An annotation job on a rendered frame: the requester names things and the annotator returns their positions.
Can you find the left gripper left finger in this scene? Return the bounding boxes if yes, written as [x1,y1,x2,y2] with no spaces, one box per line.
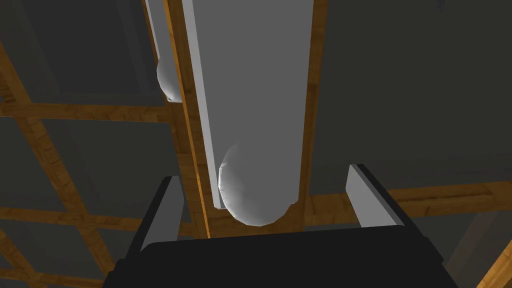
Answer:
[126,175,186,259]

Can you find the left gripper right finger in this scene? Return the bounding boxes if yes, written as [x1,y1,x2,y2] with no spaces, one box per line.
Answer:
[345,163,407,230]

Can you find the grey round door knob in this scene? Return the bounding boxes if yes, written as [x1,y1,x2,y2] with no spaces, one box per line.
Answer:
[156,59,184,104]
[217,139,301,228]

